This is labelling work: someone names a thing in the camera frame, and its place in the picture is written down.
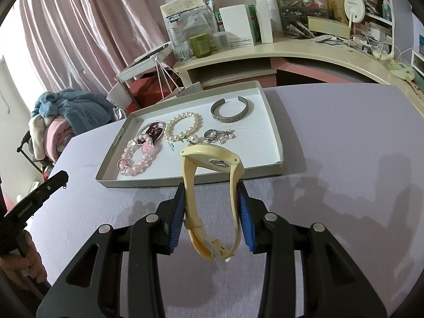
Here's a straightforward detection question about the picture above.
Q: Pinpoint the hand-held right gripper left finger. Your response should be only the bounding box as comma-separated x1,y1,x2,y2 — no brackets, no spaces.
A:
36,182,186,318

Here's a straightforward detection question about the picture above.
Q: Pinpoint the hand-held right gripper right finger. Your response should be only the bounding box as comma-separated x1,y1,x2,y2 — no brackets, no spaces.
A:
237,182,388,318

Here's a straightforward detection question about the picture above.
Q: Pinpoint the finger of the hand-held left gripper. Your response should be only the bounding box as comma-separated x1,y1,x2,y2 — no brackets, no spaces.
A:
30,170,70,206

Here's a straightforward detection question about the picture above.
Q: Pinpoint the yellow wrist watch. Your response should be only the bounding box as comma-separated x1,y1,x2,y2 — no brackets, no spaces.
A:
180,143,245,271

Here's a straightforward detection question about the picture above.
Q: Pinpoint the pink bead bracelet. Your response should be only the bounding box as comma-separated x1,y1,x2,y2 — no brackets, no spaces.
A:
117,133,159,177

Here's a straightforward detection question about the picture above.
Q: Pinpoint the grey cardboard tray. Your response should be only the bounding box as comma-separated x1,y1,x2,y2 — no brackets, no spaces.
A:
96,80,284,189

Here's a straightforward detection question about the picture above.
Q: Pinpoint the white pearl bracelet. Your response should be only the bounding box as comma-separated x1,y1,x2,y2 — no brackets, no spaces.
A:
164,112,203,145

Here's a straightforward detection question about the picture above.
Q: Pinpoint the dark red bead bracelet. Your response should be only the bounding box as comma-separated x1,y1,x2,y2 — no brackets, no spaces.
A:
142,122,165,140

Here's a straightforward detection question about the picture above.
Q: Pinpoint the small silver ring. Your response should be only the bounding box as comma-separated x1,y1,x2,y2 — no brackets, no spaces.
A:
203,128,236,145

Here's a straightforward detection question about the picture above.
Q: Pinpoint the person's left forearm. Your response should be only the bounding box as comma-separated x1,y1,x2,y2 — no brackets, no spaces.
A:
0,268,50,309

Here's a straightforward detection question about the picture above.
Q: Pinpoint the person's left hand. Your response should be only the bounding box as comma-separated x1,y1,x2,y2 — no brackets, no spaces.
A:
0,229,49,287

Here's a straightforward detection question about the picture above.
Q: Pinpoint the black metal rack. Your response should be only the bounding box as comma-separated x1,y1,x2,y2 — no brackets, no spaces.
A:
16,130,44,175

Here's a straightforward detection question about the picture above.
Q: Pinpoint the pink folded blanket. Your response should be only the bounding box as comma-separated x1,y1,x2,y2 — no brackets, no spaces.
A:
42,116,76,164

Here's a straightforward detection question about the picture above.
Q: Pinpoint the cream cloth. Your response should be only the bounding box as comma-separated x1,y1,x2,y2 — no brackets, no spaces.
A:
29,116,47,160

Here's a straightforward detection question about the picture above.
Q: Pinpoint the blue fleece blanket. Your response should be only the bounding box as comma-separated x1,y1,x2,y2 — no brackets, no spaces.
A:
33,89,115,137

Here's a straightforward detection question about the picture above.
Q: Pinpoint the thin silver bangle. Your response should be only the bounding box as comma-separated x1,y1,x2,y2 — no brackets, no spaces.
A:
137,121,166,145

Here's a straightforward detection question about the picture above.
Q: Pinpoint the white flat device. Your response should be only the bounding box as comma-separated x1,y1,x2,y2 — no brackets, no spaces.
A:
116,41,173,84

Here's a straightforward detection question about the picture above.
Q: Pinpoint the pink curtain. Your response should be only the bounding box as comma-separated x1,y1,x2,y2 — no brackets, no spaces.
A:
20,0,232,113

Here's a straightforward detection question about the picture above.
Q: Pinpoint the green glass jar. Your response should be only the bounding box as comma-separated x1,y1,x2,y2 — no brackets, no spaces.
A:
188,33,212,59

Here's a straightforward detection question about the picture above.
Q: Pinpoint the beige curved desk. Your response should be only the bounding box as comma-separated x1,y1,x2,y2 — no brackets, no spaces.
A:
172,36,424,107

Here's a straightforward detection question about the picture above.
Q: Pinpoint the clear plastic jar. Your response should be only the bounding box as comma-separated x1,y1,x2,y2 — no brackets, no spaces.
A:
212,31,230,52

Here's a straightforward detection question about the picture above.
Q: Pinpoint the large white box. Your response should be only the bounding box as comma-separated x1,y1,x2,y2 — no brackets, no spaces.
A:
219,3,257,49

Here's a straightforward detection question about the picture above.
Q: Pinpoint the clear bag of papers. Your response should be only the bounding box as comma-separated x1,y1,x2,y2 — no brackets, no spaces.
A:
160,0,216,62

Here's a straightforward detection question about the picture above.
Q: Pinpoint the tall white box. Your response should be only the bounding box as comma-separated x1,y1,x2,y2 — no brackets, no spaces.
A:
255,0,274,45

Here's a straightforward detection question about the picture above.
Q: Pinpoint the green box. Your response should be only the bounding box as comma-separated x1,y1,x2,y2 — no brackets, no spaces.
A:
248,5,258,39

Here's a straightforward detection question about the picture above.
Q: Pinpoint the beige flat box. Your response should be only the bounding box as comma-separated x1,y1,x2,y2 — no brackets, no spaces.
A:
307,15,352,39

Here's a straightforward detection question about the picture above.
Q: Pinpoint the white spray bottle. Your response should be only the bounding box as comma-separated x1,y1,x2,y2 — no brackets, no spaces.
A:
262,0,283,34

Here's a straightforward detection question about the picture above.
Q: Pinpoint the green paper hand fan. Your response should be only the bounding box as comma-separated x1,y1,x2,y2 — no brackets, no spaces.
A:
385,59,423,99

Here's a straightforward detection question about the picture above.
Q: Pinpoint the clear acrylic organizer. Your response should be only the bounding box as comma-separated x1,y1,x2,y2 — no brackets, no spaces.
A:
265,0,334,38

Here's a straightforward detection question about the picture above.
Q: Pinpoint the low white shelf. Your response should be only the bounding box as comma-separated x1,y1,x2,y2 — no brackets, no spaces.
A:
410,48,424,81

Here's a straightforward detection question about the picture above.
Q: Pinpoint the round white mirror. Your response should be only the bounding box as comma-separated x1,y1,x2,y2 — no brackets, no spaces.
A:
343,0,366,38

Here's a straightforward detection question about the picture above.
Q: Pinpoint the white shelf unit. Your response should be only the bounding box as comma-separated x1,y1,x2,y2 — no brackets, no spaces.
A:
318,0,399,58

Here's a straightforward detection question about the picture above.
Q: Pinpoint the white desk lamp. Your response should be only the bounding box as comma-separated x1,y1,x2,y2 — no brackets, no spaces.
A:
356,0,399,61

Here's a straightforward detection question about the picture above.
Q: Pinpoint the wide silver cuff bracelet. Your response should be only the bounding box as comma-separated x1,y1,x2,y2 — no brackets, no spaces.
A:
211,96,254,124

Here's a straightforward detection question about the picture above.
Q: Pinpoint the white wire stand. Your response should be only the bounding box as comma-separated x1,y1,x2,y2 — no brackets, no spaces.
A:
155,58,182,94

